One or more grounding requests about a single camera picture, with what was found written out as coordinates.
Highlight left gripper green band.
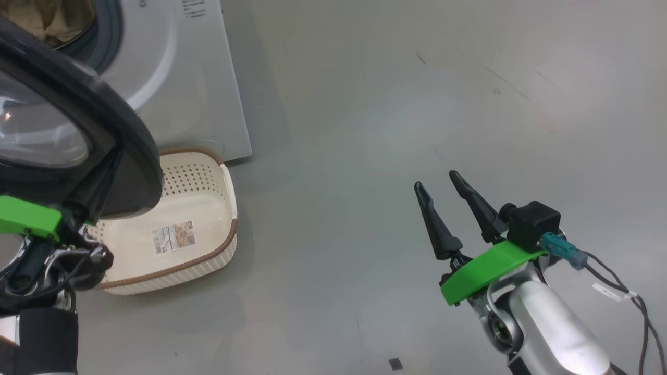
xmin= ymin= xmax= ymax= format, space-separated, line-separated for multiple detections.
xmin=0 ymin=148 xmax=126 ymax=313

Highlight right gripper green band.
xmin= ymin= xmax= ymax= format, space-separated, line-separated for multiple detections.
xmin=414 ymin=170 xmax=548 ymax=356

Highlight black round washing machine door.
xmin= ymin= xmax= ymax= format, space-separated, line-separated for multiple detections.
xmin=0 ymin=16 xmax=165 ymax=219

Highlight yellow bear print pants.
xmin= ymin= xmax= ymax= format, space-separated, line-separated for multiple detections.
xmin=0 ymin=0 xmax=97 ymax=50

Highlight cream laundry basket brown rim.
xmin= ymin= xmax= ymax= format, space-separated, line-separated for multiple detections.
xmin=86 ymin=147 xmax=239 ymax=296

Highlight white front-load washing machine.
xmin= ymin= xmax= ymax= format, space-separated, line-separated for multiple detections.
xmin=0 ymin=0 xmax=253 ymax=163

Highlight right camera cable teal plug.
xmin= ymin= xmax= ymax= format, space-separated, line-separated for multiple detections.
xmin=541 ymin=233 xmax=667 ymax=375

